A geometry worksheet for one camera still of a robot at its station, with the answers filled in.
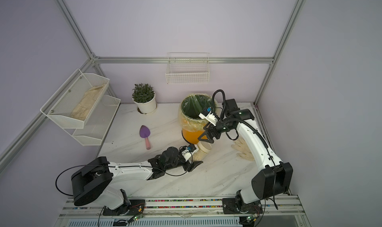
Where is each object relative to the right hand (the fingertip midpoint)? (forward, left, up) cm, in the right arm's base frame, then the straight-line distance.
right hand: (204, 135), depth 74 cm
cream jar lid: (-6, 0, -1) cm, 7 cm away
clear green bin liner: (+26, +8, -6) cm, 27 cm away
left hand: (-6, +4, -13) cm, 14 cm away
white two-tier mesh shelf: (+14, +65, +8) cm, 67 cm away
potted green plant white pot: (+37, +40, -6) cm, 55 cm away
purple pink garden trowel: (+18, +41, -24) cm, 51 cm away
